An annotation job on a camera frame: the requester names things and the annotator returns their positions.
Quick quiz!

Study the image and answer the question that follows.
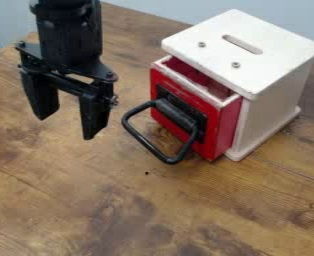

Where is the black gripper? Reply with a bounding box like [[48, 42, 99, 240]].
[[16, 41, 119, 140]]

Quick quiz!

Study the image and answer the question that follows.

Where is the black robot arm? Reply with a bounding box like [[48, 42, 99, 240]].
[[16, 0, 118, 140]]

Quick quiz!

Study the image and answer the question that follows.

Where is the red drawer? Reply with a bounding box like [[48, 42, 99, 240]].
[[150, 55, 243, 161]]

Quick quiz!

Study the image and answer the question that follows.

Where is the white wooden box housing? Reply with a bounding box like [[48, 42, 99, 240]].
[[162, 9, 314, 161]]

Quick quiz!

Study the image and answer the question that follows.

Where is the black metal drawer handle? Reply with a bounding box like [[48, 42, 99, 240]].
[[120, 97, 202, 165]]

